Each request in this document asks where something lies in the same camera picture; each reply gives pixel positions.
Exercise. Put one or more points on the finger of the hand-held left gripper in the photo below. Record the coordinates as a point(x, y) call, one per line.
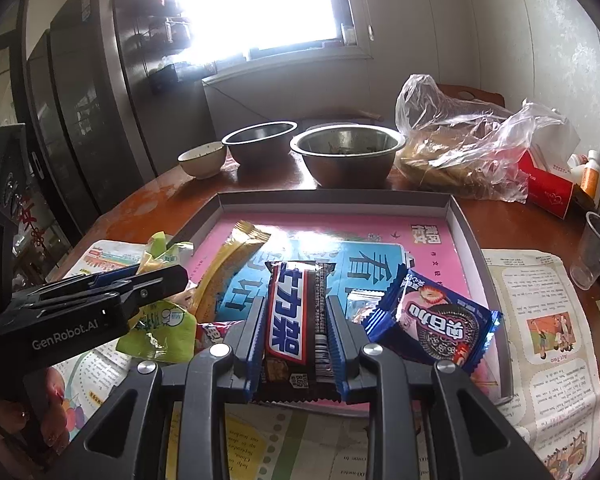
point(155, 285)
point(115, 274)

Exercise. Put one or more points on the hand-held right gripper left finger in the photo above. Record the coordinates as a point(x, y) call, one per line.
point(254, 350)

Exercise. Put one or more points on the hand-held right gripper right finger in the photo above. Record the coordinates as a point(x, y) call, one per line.
point(336, 355)

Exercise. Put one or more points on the long red snack packet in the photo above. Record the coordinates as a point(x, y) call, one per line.
point(215, 334)

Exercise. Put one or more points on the brown chocolate bar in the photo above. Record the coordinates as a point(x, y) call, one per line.
point(292, 325)

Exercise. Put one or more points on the yellow green snack packet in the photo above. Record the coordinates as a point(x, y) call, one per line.
point(155, 335)

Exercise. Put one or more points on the long yellow snack packet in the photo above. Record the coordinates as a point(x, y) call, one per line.
point(227, 270)

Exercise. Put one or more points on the blue sandwich cookie packet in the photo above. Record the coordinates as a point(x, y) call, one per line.
point(430, 330)

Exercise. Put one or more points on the grey shallow cardboard box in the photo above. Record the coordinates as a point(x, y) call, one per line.
point(330, 205)

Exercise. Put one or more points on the person's left hand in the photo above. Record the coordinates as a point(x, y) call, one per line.
point(60, 410)

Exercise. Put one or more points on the red knot ornament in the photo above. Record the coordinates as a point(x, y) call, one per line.
point(34, 225)

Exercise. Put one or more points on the small ceramic bowl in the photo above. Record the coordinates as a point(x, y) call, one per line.
point(202, 162)

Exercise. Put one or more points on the dark grey refrigerator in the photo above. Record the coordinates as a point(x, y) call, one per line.
point(90, 110)

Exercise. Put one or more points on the small steel bowl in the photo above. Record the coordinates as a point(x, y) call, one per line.
point(257, 147)

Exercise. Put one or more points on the large steel bowl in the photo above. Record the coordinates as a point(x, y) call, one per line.
point(347, 165)

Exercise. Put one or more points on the printed newspaper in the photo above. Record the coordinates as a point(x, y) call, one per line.
point(545, 385)

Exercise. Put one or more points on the clear plastic bag with food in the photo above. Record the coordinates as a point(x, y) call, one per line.
point(455, 160)

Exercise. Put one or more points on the red tissue box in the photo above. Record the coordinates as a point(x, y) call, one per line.
point(547, 192)

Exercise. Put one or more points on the clear plastic cup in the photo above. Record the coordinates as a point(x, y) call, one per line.
point(592, 255)

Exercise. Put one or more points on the wooden chair back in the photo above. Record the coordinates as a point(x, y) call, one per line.
point(472, 94)

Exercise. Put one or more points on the bright window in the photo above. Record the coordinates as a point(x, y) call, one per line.
point(260, 5)

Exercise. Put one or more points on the white pill bottle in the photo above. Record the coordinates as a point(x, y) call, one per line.
point(576, 161)

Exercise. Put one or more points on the orange pill bottle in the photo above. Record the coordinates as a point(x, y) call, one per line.
point(591, 180)

